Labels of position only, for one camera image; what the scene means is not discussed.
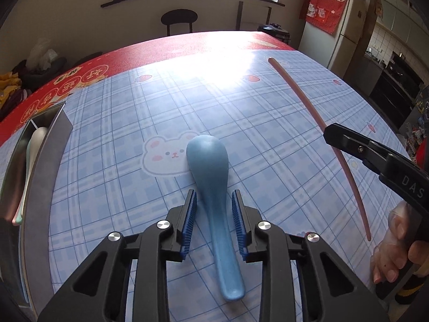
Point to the blue spoon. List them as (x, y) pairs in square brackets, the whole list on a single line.
[(207, 161)]

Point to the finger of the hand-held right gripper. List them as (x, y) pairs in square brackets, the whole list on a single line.
[(355, 144)]

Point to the black oven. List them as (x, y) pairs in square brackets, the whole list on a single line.
[(392, 87)]

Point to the folded black table frame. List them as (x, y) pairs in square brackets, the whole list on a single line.
[(239, 15)]

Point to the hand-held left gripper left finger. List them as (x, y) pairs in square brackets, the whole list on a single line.
[(189, 221)]

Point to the clear plastic bag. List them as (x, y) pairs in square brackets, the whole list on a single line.
[(40, 53)]

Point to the red printed cloth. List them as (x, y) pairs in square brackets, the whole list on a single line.
[(321, 6)]

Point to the person's right forearm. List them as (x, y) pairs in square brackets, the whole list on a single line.
[(414, 288)]

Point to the dark chair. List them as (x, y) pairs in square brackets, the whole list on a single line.
[(47, 73)]

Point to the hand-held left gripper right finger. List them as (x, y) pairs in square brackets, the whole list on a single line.
[(238, 221)]

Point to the green spoon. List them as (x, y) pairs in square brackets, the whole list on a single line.
[(28, 154)]

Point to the black round stool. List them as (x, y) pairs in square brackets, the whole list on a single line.
[(179, 16)]

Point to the pile of clothes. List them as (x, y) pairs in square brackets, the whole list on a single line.
[(8, 87)]

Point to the red printed tablecloth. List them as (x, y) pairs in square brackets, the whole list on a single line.
[(201, 42)]

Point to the metal utensil tray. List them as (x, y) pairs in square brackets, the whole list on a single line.
[(43, 174)]

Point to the black rice cooker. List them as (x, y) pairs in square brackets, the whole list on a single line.
[(274, 30)]

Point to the pink spoon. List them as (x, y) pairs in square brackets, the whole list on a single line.
[(10, 208)]

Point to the pink chopstick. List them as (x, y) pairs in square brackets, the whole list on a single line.
[(301, 97)]

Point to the beige spoon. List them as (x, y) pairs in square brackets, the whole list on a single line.
[(38, 137)]

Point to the white refrigerator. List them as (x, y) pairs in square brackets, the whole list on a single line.
[(338, 47)]

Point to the person's right hand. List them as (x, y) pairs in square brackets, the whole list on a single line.
[(388, 261)]

